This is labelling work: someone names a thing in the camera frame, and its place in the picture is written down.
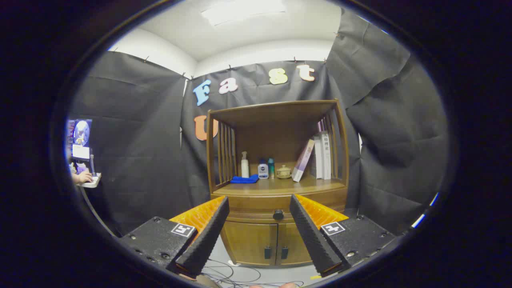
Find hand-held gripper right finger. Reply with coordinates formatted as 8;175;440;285
289;194;396;280

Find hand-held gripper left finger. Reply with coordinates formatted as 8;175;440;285
119;195;231;280

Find brown wooden drawer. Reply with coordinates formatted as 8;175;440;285
212;191;348;224

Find wooden cabinet door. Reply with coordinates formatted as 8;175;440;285
221;221;278;266
276;222;320;265

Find wooden countertop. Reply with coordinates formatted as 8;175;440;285
214;176;345;196

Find brown wooden cabinet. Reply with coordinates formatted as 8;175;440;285
206;99;350;267

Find blue folded cloth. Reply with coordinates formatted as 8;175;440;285
230;174;260;184

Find purple cover book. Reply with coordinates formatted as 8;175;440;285
292;139;315;182

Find patterned cover book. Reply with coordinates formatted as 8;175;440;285
311;135;324;179

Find thick white book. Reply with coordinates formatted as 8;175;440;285
320;131;332;180

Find small white side table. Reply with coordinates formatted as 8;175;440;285
78;172;118;237

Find computer monitor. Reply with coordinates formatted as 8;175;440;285
67;119;93;160

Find black floor cables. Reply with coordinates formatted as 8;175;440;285
202;258;304;288

